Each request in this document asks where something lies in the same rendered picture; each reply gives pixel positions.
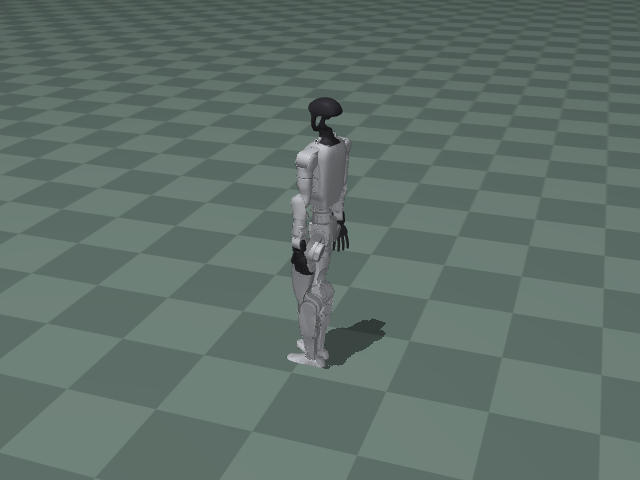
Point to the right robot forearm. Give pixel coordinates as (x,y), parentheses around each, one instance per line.
(337,208)

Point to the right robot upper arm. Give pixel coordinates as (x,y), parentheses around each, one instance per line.
(348,147)

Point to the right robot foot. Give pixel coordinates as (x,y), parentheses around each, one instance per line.
(322,352)

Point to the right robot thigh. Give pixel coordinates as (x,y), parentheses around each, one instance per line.
(321,287)

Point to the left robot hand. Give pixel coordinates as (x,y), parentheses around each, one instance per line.
(299,259)

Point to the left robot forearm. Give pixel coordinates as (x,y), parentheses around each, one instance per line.
(300,216)

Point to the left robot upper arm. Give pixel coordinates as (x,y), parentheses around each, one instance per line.
(306,161)

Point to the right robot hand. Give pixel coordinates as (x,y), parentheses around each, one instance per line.
(343,232)

